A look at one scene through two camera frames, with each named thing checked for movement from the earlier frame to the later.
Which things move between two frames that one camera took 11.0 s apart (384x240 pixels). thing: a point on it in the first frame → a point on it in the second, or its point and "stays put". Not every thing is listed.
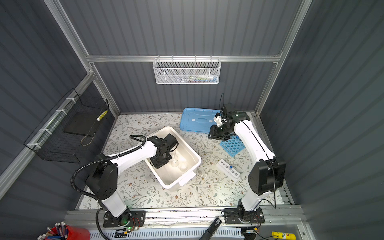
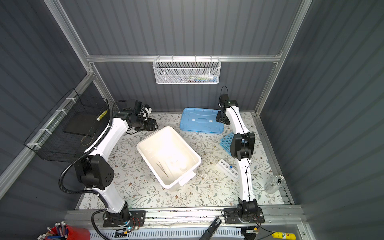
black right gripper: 213,131 → 219,120
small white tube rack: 225,168 stays put
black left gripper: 159,165 → 152,122
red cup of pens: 62,231 stays put
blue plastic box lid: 198,119 stays put
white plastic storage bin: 181,168 stays put
